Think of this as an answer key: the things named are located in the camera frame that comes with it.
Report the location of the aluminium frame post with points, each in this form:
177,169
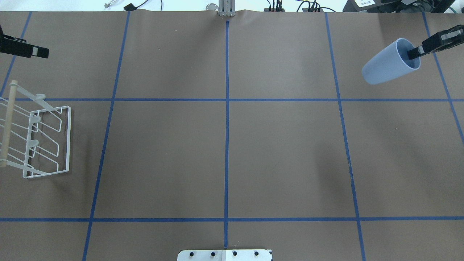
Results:
226,8

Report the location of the blue plastic cup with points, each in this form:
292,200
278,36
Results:
390,63

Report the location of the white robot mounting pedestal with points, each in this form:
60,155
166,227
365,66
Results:
226,255

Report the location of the white wire cup holder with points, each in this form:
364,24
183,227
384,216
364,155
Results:
35,136

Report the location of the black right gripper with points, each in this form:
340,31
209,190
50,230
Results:
443,39

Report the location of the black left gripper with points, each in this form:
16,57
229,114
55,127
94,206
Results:
16,48

